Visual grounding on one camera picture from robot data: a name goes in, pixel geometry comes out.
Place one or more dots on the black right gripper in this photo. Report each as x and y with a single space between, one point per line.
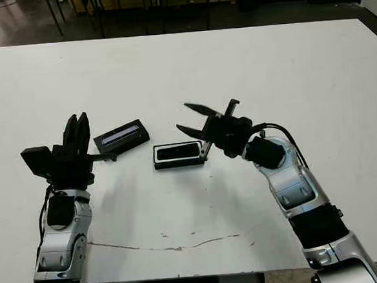
215 130

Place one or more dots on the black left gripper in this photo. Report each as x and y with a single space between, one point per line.
70 169

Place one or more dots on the black smartphone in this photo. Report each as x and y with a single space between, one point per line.
176 152

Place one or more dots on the black printed box lid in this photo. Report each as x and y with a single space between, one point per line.
123 136

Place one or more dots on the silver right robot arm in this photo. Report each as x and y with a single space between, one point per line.
295 186

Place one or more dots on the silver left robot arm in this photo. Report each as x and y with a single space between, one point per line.
59 234

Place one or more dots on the black box base white insert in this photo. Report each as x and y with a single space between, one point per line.
180 164

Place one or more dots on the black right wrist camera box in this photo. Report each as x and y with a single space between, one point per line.
239 129

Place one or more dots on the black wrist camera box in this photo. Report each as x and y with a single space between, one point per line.
36 163
239 129

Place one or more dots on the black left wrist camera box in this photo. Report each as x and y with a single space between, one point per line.
36 163

